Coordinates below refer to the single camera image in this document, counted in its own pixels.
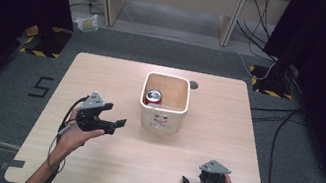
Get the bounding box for black wall socket cables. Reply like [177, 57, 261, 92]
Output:
[229, 0, 291, 64]

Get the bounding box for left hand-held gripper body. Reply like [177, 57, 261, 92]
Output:
[73, 88, 123, 138]

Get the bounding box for black floor cables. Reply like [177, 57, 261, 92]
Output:
[236, 99, 310, 183]

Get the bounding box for striped stand base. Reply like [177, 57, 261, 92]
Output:
[18, 20, 74, 62]
[244, 63, 299, 101]

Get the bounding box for crumpled clear plastic bag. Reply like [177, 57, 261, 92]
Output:
[72, 10, 102, 35]

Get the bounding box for grey tape strip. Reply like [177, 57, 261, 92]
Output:
[0, 157, 27, 174]

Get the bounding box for red drink can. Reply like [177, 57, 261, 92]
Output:
[142, 87, 165, 109]

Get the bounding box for person's left hand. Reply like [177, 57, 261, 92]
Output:
[52, 103, 111, 165]

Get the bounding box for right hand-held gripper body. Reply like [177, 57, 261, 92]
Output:
[190, 156, 243, 183]

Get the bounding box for dark round table grommet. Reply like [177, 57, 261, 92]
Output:
[187, 79, 200, 92]

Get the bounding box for white square bin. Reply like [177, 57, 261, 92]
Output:
[134, 69, 195, 138]

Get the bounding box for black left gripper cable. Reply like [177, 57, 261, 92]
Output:
[41, 90, 90, 183]

